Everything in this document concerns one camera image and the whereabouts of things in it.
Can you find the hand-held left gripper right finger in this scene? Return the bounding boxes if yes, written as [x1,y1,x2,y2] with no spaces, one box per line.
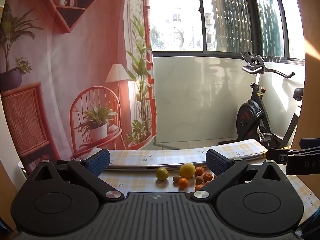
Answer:
[192,149,291,203]

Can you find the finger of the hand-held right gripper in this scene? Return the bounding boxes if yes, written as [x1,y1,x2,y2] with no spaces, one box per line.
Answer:
[299,138,320,150]
[266,149,288,166]

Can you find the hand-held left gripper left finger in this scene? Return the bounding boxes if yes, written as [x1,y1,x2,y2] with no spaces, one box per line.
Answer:
[26,149,125,203]

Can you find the large yellow grapefruit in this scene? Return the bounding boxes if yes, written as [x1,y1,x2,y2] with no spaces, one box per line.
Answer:
[179,163,196,178]

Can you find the yellow-green round citrus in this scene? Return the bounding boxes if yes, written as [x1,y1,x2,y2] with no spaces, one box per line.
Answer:
[156,167,169,181]

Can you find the long metal pole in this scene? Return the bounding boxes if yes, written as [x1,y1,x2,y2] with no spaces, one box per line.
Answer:
[104,151,268,172]

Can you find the yellow plaid tablecloth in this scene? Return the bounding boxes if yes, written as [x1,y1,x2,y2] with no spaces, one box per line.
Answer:
[97,139,315,220]

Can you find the black exercise bike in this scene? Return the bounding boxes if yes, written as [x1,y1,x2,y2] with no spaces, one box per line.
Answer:
[217,51,305,150]

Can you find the brown wooden panel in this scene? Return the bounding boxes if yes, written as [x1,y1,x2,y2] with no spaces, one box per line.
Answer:
[291,0,320,155]
[0,159,27,233]

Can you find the printed room backdrop cloth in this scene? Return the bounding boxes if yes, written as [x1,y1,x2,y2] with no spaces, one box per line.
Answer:
[0,0,158,178]

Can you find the dark framed sliding window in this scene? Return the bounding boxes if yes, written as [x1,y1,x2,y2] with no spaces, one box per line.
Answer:
[150,0,307,65]

